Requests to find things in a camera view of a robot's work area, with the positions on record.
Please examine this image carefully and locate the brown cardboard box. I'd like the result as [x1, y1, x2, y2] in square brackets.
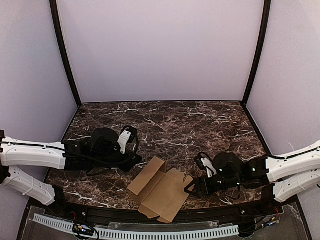
[127, 156, 193, 224]

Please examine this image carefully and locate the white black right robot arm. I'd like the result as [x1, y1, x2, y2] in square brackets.
[184, 141, 320, 203]

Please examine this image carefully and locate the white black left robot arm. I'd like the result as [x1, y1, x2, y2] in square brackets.
[0, 125, 142, 206]

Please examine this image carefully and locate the right small circuit board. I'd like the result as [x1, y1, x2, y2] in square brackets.
[260, 216, 280, 229]

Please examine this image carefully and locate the small green circuit board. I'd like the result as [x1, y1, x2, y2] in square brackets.
[72, 223, 95, 236]

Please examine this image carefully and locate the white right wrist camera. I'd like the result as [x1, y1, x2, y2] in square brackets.
[199, 157, 217, 178]

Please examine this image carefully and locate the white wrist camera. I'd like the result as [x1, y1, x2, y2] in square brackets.
[117, 130, 132, 154]
[199, 157, 217, 178]

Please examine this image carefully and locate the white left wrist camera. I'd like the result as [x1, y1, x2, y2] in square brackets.
[117, 130, 132, 154]

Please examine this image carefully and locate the white slotted cable duct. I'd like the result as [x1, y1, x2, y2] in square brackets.
[32, 213, 239, 240]

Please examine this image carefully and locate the black front table rail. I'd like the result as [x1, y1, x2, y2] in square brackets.
[47, 196, 298, 225]

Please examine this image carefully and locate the black left frame post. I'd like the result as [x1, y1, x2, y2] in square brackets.
[49, 0, 82, 109]

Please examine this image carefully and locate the black frame post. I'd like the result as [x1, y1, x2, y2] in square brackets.
[241, 0, 272, 108]
[49, 0, 82, 109]

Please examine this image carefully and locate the black right frame post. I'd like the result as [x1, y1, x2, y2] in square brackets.
[241, 0, 272, 108]

